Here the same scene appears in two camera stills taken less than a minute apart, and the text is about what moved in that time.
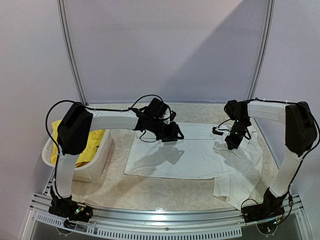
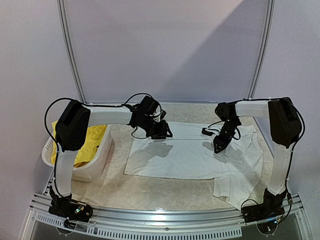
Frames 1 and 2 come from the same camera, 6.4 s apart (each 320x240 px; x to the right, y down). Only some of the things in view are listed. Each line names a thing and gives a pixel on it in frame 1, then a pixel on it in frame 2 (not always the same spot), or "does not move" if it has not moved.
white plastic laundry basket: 93,171 does not move
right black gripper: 230,140 -> 223,135
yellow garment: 90,151 does not move
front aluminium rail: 227,222 does not move
